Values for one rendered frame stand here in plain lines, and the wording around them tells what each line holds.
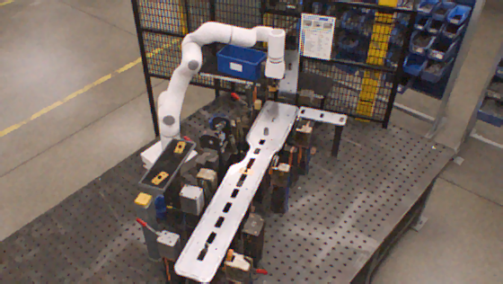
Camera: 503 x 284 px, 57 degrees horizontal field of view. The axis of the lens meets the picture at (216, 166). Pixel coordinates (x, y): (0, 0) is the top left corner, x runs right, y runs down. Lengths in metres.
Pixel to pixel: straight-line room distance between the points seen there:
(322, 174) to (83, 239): 1.48
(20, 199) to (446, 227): 3.36
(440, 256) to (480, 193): 0.77
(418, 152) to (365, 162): 0.37
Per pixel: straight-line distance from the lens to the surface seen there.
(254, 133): 2.74
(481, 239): 3.85
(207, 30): 2.39
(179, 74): 2.51
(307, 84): 3.12
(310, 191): 2.83
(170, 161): 2.35
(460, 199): 4.06
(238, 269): 2.03
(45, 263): 2.70
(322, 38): 3.09
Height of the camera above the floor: 2.74
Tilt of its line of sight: 44 degrees down
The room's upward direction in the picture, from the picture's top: 4 degrees counter-clockwise
